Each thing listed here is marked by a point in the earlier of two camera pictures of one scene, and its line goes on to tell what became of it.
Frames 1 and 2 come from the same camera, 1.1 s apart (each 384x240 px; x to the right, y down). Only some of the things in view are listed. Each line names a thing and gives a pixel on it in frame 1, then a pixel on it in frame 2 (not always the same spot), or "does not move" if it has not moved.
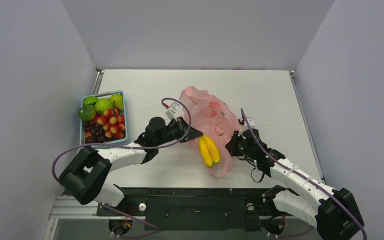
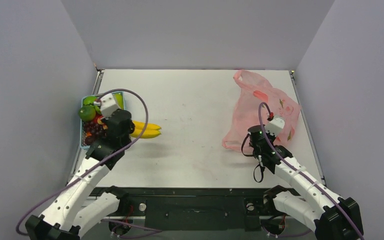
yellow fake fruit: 209,151 to 151,130
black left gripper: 181,125 to 106,121
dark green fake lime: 87,113 does not move
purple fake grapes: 97,132 does not move
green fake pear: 118,99 does not move
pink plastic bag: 209,115 to 251,91
